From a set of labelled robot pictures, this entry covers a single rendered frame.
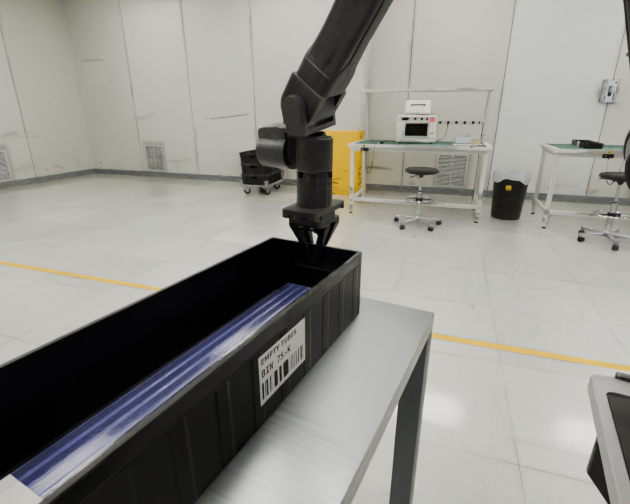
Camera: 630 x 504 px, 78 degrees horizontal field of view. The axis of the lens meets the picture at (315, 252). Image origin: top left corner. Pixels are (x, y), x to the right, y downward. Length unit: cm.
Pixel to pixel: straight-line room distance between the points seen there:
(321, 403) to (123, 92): 793
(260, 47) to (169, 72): 173
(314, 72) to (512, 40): 555
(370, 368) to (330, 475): 17
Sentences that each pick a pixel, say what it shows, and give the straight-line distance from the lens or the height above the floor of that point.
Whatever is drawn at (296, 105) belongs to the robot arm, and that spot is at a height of 113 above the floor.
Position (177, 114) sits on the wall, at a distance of 751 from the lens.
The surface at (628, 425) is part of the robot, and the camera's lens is 41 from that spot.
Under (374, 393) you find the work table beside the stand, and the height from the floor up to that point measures 80.
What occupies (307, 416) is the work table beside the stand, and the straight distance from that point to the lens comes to 47.
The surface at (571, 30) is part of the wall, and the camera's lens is 615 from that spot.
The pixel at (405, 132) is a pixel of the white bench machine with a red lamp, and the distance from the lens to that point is 464.
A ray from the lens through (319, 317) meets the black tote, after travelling 52.
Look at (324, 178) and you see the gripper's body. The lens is 60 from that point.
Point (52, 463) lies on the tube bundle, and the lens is 43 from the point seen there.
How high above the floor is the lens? 112
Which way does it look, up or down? 20 degrees down
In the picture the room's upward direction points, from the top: straight up
